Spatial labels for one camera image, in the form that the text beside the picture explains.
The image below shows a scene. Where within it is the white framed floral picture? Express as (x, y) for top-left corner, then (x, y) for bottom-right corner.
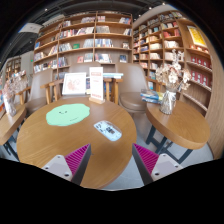
(61, 72), (88, 97)

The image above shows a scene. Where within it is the white hanging ceiling sign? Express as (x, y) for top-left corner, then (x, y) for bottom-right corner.
(18, 22), (43, 35)

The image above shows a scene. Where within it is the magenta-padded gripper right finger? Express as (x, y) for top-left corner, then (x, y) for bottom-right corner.
(131, 142), (184, 186)

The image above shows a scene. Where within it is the distant small wooden bookshelf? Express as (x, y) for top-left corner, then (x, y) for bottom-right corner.
(3, 56), (23, 81)

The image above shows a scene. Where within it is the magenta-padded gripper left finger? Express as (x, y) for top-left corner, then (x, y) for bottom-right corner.
(41, 143), (92, 186)

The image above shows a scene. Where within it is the round wooden side table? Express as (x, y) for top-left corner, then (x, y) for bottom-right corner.
(0, 103), (28, 162)
(145, 99), (211, 164)

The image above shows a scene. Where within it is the transparent pale blue computer mouse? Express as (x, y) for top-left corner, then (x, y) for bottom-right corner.
(93, 120), (123, 142)

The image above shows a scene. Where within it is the angled wooden bookshelf with books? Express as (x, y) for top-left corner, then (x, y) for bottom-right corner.
(132, 9), (214, 115)

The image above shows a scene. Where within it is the green smiley mouse pad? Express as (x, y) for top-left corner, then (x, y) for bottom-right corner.
(45, 102), (91, 128)

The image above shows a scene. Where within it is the stack of colourful books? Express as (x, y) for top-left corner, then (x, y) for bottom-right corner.
(139, 88), (165, 105)

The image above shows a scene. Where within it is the white sign in wooden base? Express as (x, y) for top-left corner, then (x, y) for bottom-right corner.
(88, 66), (106, 105)

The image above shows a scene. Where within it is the brown padded wooden armchair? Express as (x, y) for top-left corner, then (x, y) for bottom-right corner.
(23, 68), (55, 115)
(114, 62), (152, 114)
(40, 61), (124, 105)

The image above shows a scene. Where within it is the dark cover book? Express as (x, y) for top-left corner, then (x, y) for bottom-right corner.
(85, 77), (91, 95)

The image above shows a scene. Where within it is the pale blue book stack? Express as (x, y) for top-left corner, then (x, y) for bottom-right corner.
(102, 72), (124, 80)

